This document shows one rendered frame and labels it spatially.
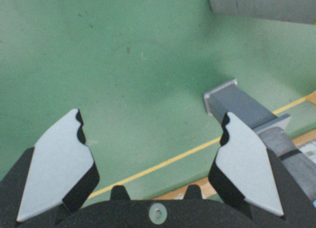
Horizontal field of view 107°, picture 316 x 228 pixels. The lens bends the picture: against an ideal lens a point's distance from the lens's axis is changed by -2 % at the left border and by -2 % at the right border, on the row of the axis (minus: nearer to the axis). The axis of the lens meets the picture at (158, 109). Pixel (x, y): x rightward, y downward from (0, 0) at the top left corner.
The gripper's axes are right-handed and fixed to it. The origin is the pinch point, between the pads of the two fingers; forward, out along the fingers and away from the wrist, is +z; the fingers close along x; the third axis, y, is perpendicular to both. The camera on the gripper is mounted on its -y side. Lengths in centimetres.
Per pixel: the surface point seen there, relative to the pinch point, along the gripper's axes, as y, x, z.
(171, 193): 176, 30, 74
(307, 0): -12.7, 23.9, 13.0
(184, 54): -0.8, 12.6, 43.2
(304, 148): 98, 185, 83
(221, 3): -16.1, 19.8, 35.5
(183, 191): 168, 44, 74
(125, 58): 1.2, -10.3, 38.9
